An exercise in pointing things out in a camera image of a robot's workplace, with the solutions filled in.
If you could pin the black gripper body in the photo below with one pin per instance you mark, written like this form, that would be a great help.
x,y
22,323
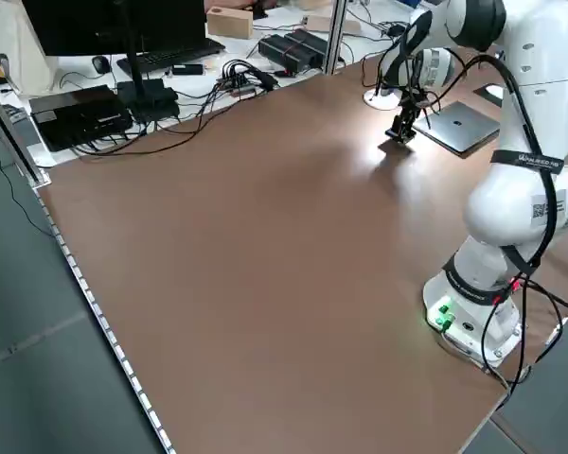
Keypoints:
x,y
414,101

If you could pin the small black object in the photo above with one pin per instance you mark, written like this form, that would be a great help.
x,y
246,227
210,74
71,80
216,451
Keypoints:
x,y
400,138

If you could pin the white desk lamp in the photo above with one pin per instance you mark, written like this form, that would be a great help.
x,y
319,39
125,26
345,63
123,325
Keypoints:
x,y
376,100

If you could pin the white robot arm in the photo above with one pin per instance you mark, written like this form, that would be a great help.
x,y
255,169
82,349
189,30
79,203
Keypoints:
x,y
525,47

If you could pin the silver laptop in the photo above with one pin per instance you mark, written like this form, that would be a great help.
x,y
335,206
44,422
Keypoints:
x,y
459,130

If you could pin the black mouse pad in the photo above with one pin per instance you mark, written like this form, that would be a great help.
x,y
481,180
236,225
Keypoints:
x,y
494,99

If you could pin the black computer mouse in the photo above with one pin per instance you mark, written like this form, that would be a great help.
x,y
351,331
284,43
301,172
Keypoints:
x,y
101,64

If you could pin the white side desk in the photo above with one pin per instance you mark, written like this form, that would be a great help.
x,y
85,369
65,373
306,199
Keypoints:
x,y
76,64

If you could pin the black plug adapter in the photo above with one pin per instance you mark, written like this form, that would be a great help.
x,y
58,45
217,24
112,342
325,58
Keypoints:
x,y
396,30

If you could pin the black power brick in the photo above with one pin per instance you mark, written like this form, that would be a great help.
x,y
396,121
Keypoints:
x,y
310,45
284,54

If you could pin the light wooden board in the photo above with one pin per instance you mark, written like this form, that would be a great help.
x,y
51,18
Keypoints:
x,y
322,22

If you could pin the light wooden box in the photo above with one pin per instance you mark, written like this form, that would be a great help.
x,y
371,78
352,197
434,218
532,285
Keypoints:
x,y
229,22

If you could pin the small black flat device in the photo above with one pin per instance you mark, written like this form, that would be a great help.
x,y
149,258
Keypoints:
x,y
187,69

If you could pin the black keyboard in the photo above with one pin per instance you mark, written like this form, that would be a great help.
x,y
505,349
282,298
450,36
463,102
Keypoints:
x,y
180,52

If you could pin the black monitor stand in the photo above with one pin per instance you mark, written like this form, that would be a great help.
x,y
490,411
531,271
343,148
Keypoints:
x,y
147,92

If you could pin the black computer monitor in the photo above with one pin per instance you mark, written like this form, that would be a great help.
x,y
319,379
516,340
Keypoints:
x,y
99,26

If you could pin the black electronics box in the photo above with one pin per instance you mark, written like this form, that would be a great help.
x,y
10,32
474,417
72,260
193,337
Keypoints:
x,y
76,116

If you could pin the metal table edge strip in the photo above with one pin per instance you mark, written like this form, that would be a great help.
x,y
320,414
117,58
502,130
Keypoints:
x,y
95,302

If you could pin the aluminium post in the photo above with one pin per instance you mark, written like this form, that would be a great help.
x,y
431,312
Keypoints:
x,y
335,38

